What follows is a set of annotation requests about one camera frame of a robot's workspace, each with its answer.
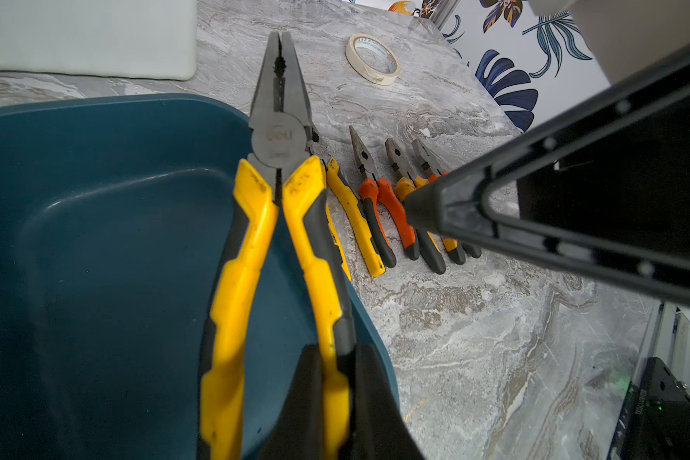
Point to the white brown lidded toolbox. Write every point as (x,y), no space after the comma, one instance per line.
(132,39)

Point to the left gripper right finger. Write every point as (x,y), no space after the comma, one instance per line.
(380,432)

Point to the teal plastic storage bin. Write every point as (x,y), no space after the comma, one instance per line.
(113,217)

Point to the orange black needle pliers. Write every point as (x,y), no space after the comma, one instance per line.
(375,190)

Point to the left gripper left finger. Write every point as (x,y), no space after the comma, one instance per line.
(299,430)

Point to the yellow black large pliers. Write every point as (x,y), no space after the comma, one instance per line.
(409,180)

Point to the masking tape roll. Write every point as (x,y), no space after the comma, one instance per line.
(372,60)

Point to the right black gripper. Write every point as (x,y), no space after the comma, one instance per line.
(602,190)

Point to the yellow black combination pliers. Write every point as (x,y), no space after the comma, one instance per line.
(351,205)

